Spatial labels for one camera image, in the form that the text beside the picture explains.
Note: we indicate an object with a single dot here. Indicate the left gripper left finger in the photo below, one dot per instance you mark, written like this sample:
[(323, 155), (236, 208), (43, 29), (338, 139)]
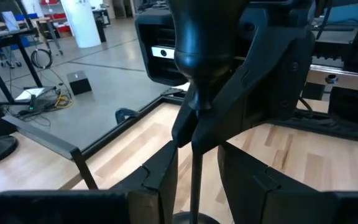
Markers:
[(157, 183)]

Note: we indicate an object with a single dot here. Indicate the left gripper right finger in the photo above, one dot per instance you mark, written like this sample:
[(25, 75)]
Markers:
[(247, 186)]

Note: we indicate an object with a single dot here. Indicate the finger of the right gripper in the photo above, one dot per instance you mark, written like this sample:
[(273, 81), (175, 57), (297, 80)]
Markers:
[(183, 130), (269, 77)]

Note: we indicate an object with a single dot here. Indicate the short black candlestick holder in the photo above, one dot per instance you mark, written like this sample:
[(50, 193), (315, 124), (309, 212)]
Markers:
[(205, 46)]

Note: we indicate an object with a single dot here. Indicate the black floor box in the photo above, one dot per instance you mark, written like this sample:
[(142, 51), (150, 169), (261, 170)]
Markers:
[(79, 84)]

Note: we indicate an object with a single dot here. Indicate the black cabinet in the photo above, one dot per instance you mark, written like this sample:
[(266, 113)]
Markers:
[(101, 29)]

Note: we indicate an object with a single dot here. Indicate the white round pillar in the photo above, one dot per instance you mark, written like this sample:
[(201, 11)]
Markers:
[(81, 25)]

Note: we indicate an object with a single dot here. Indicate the white paper sheet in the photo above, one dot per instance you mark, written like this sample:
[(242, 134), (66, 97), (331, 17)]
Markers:
[(30, 93)]

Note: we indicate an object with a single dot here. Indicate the red storage shelf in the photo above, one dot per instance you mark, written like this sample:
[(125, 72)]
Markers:
[(59, 16)]

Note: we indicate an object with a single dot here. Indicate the black work table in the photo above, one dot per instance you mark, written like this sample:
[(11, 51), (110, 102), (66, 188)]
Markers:
[(11, 36)]

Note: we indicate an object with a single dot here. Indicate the white display screen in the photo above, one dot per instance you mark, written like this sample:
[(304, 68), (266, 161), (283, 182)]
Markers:
[(10, 20)]

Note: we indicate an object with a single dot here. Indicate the black frame clamp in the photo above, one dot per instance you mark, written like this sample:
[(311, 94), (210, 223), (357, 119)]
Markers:
[(123, 112)]

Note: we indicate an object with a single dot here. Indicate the black metal table frame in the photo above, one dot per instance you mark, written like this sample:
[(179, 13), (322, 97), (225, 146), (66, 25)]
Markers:
[(104, 140)]

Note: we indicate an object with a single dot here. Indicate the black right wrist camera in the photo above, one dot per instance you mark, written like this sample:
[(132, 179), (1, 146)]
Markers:
[(145, 46)]

